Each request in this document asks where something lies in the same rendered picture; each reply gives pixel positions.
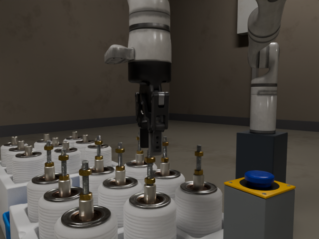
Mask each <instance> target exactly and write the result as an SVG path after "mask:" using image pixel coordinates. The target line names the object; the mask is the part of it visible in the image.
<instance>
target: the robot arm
mask: <svg viewBox="0 0 319 239"><path fill-rule="evenodd" d="M127 2H128V5H129V41H128V48H127V47H124V46H121V45H112V46H110V48H109V49H108V50H107V52H106V53H105V54H104V63H106V64H121V63H126V62H128V81H129V82H131V83H139V84H140V90H139V92H136V93H135V111H136V119H135V121H136V123H138V127H140V128H139V145H140V147H141V148H149V154H150V155H151V156H160V155H162V132H164V130H165V129H168V118H169V92H162V87H161V84H162V83H169V82H171V39H170V6H169V1H168V0H127ZM256 2H257V4H258V7H257V8H256V9H254V10H253V11H252V12H251V14H250V16H249V18H248V23H247V27H248V39H249V46H248V56H247V57H248V64H249V65H250V67H251V68H269V71H268V72H267V73H266V74H264V75H262V76H260V77H257V78H254V79H252V80H251V102H250V132H251V133H256V134H275V133H276V110H277V83H278V64H279V55H280V48H279V44H278V43H277V42H273V41H274V40H275V39H276V38H277V36H278V34H279V32H280V27H281V18H282V14H283V9H284V5H285V2H286V0H256ZM141 110H142V111H141ZM156 120H158V121H159V122H156Z"/></svg>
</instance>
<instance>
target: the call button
mask: <svg viewBox="0 0 319 239"><path fill-rule="evenodd" d="M244 178H245V180H247V183H248V184H249V185H251V186H255V187H270V186H271V183H273V182H274V175H273V174H271V173H269V172H266V171H259V170H252V171H247V172H246V173H245V174H244Z"/></svg>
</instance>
